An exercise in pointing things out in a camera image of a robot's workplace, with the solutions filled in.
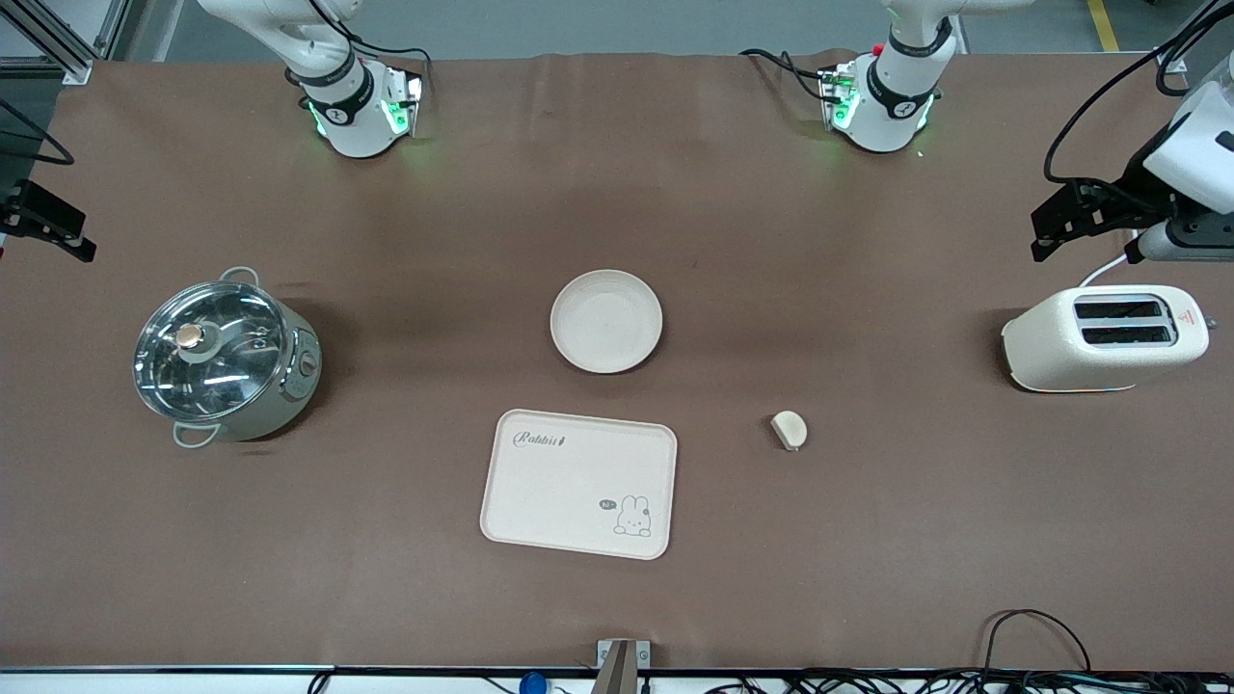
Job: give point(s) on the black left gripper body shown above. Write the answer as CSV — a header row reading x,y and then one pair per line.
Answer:
x,y
1126,196

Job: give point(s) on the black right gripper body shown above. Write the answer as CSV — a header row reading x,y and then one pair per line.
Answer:
x,y
29,211

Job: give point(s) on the pale steamed bun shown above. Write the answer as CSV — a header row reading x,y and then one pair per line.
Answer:
x,y
790,428

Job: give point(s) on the round cream plate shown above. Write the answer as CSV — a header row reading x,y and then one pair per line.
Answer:
x,y
605,322

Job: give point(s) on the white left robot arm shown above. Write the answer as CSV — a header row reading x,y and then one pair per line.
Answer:
x,y
887,96

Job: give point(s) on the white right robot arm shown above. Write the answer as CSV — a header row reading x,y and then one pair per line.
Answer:
x,y
352,106

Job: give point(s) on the cream rabbit print tray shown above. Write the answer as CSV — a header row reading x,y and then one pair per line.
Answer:
x,y
569,482

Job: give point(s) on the cream two-slot toaster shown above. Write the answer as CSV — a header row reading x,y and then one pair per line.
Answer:
x,y
1060,352

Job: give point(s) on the copper lid knob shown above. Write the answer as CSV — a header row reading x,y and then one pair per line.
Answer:
x,y
190,336

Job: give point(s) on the glass pot lid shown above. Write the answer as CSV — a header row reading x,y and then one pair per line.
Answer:
x,y
227,371

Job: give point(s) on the steel pot with glass lid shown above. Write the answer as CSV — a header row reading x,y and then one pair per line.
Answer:
x,y
294,381

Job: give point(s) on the brown table cover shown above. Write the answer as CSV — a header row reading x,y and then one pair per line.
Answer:
x,y
617,193

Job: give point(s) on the blue round knob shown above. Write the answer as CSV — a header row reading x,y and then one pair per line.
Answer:
x,y
532,683

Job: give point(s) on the aluminium frame profile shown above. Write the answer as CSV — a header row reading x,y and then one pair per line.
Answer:
x,y
58,53

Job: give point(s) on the grey metal bracket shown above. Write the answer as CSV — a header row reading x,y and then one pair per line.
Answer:
x,y
622,665

